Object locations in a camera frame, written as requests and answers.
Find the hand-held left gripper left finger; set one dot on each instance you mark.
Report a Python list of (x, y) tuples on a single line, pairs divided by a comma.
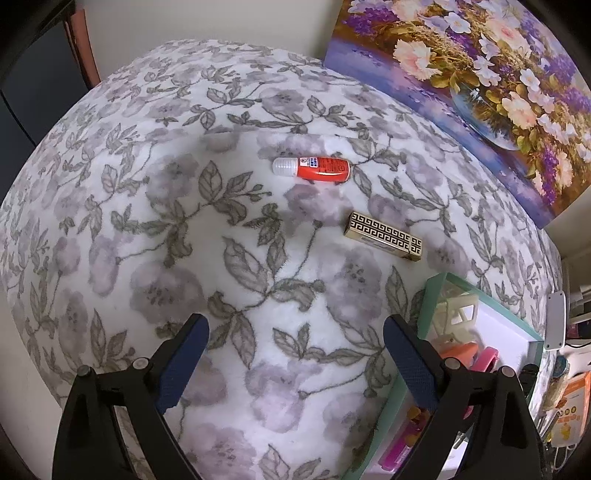
[(182, 364)]

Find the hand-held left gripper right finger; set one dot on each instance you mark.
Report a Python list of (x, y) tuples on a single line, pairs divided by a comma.
[(413, 369)]

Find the cream hair claw clip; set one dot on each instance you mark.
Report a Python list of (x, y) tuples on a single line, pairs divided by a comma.
[(457, 311)]

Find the pink watch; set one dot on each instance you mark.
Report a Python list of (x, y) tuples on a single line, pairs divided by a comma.
[(489, 360)]

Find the purple lighter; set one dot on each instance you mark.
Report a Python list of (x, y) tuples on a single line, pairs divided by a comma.
[(399, 447)]

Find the teal storage box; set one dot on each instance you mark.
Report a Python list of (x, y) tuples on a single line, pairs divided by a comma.
[(503, 332)]

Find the gold patterned lighter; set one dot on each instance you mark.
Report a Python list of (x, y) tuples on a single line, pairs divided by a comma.
[(383, 235)]

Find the white plastic device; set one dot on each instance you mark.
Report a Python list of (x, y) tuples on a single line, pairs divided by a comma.
[(555, 321)]

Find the floral blanket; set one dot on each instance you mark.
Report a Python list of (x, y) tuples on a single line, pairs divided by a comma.
[(184, 207)]

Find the orange packet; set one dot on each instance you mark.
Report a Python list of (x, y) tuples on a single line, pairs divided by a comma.
[(575, 406)]

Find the orange glue bottle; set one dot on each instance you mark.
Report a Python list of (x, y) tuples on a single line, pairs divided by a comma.
[(323, 170)]

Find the floral painting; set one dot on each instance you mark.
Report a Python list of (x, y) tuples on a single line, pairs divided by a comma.
[(461, 69)]

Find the dark cabinet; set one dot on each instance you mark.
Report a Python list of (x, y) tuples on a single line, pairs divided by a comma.
[(37, 83)]

